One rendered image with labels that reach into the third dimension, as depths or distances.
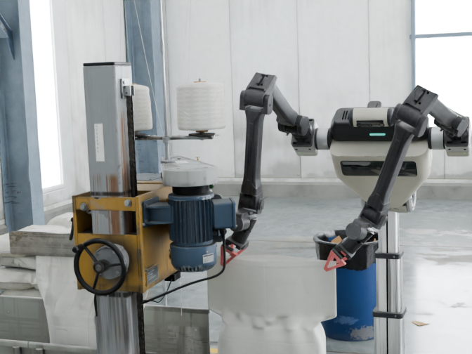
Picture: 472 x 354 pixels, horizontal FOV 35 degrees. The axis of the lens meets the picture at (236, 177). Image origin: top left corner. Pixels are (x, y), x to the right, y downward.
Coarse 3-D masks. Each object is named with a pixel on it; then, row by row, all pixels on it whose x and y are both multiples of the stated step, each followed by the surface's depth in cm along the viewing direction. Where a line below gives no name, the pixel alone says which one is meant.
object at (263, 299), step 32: (256, 256) 281; (288, 256) 277; (224, 288) 280; (256, 288) 272; (288, 288) 269; (320, 288) 269; (224, 320) 278; (256, 320) 272; (288, 320) 270; (320, 320) 269; (224, 352) 277; (256, 352) 271; (288, 352) 268; (320, 352) 268
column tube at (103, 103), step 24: (96, 72) 237; (120, 72) 239; (96, 96) 238; (120, 96) 239; (96, 120) 239; (120, 120) 239; (120, 144) 239; (96, 168) 242; (120, 168) 239; (96, 192) 243; (120, 192) 240; (96, 216) 244; (120, 216) 241; (120, 312) 246; (120, 336) 247
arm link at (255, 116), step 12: (240, 96) 261; (240, 108) 262; (252, 108) 262; (264, 108) 258; (252, 120) 260; (252, 132) 262; (252, 144) 263; (252, 156) 265; (252, 168) 266; (252, 180) 268; (240, 192) 271; (252, 192) 269; (240, 204) 273; (252, 204) 270
